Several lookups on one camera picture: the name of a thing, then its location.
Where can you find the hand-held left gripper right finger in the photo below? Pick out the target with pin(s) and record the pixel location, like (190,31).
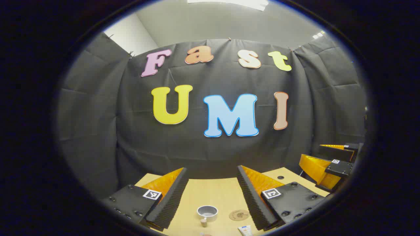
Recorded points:
(252,203)

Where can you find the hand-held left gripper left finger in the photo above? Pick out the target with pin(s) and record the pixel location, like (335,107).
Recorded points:
(170,200)

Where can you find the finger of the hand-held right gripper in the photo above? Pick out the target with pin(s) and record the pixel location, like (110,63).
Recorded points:
(341,168)
(334,153)

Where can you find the round cork coaster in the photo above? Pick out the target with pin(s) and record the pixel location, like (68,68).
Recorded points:
(239,215)

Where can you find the white toothpaste tube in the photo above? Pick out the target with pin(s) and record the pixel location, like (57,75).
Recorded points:
(245,230)

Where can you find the wooden desktop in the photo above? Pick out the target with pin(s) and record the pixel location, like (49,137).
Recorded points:
(216,193)

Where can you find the black backdrop cloth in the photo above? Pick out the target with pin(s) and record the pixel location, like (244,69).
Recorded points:
(147,147)

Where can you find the small ceiling light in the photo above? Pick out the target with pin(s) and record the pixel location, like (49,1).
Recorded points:
(318,34)

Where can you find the ceiling light panel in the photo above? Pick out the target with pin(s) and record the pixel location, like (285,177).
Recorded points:
(236,3)

